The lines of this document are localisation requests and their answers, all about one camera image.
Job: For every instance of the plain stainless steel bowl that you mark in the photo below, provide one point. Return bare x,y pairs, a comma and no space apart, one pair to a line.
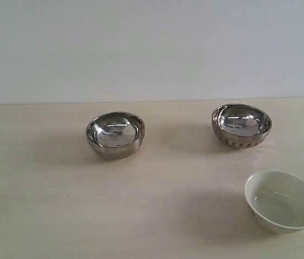
115,135

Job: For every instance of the ribbed stainless steel bowl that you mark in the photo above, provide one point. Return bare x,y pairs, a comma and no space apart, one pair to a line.
240,125

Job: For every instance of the white ceramic bowl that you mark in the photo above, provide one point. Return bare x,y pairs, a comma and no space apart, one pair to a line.
276,200

